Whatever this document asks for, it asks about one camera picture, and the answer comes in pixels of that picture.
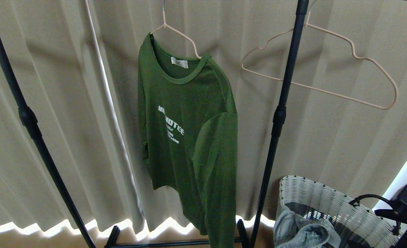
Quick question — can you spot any green printed shirt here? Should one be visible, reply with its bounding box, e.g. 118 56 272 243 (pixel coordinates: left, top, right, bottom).
137 33 239 248

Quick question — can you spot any pink clothes hanger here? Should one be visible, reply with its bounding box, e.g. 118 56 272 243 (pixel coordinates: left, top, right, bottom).
241 0 399 110
151 0 202 60

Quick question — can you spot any pale blue garment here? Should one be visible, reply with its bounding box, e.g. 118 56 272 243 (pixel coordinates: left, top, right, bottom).
273 206 341 248

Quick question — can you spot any white laundry basket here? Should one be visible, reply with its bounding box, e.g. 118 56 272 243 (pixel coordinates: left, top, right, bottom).
274 175 401 248

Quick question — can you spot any beige curtain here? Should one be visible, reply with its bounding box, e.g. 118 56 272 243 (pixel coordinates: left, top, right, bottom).
0 0 407 238

